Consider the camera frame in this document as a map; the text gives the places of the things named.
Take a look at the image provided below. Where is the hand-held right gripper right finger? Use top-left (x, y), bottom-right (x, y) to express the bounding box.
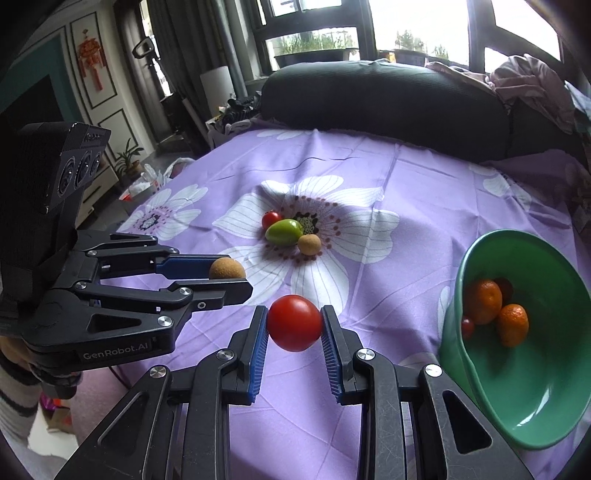
top-left (320, 305), bottom-right (536, 480)

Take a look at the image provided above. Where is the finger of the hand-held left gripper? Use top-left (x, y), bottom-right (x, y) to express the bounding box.
top-left (68, 232), bottom-right (232, 282)
top-left (31, 278), bottom-right (254, 352)

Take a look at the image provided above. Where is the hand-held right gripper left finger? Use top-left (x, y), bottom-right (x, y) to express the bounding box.
top-left (54, 305), bottom-right (270, 480)

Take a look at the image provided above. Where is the orange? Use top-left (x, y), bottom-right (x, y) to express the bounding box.
top-left (463, 279), bottom-right (503, 325)
top-left (497, 304), bottom-right (530, 348)

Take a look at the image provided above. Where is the green plastic bowl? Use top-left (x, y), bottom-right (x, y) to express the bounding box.
top-left (438, 229), bottom-right (591, 450)

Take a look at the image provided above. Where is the person's left forearm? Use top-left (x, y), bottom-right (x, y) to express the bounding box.
top-left (0, 359), bottom-right (43, 446)

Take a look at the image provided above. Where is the green mango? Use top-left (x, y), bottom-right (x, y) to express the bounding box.
top-left (265, 219), bottom-right (303, 246)

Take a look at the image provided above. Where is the white and red bag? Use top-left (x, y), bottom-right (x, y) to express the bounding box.
top-left (119, 163), bottom-right (168, 200)

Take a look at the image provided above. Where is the potted plant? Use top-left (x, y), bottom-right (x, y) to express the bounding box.
top-left (115, 142), bottom-right (145, 180)

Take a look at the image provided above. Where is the white cabinet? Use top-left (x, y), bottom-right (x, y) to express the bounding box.
top-left (69, 108), bottom-right (163, 224)

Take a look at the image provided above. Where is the dark clutter pile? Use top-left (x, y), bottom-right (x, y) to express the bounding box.
top-left (207, 91), bottom-right (265, 137)

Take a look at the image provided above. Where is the purple floral tablecloth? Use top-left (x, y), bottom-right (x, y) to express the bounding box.
top-left (115, 127), bottom-right (591, 480)

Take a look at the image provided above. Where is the white panel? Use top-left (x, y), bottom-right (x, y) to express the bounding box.
top-left (200, 66), bottom-right (233, 119)

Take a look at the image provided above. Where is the grey curtain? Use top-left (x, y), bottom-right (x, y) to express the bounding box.
top-left (148, 0), bottom-right (247, 95)

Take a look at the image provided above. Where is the long dark planter box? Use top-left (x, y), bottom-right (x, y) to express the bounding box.
top-left (274, 47), bottom-right (359, 71)

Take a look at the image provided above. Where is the dark sofa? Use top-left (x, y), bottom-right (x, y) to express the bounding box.
top-left (260, 60), bottom-right (591, 163)

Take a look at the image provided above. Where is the dark flower pot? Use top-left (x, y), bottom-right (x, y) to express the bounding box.
top-left (392, 48), bottom-right (431, 66)

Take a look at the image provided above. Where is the pink clothes pile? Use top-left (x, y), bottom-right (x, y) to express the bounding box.
top-left (427, 54), bottom-right (579, 136)

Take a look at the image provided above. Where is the black cable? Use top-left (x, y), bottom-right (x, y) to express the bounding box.
top-left (107, 364), bottom-right (136, 387)

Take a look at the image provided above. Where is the red knot wall ornament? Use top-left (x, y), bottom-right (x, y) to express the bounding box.
top-left (78, 29), bottom-right (108, 92)

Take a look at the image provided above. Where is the window with dark frame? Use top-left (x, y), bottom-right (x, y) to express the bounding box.
top-left (252, 0), bottom-right (571, 77)

